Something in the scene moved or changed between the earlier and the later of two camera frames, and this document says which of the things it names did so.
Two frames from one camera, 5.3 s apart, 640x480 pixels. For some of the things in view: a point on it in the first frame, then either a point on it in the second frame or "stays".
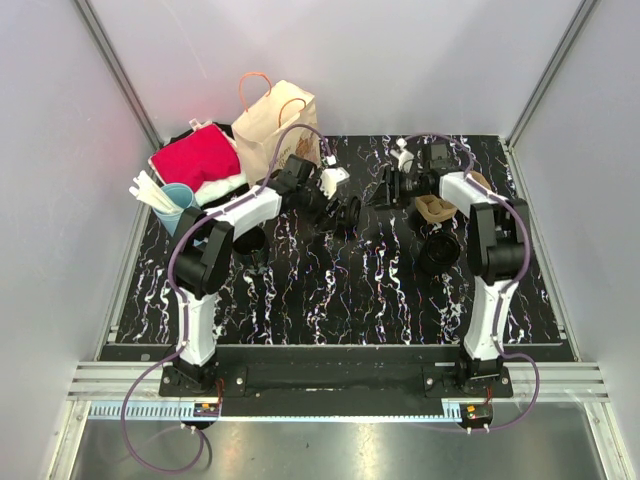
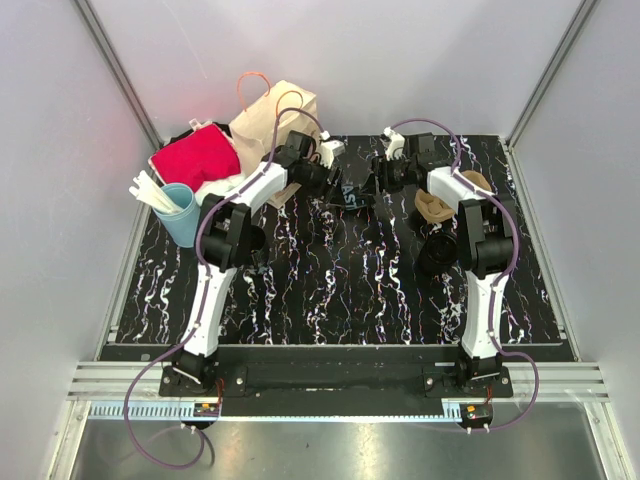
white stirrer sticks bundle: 147,188 stays
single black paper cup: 349,214 to 353,198
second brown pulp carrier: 433,209 stays
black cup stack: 438,252 stays
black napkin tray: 227,128 stays
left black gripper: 320,220 to 323,189
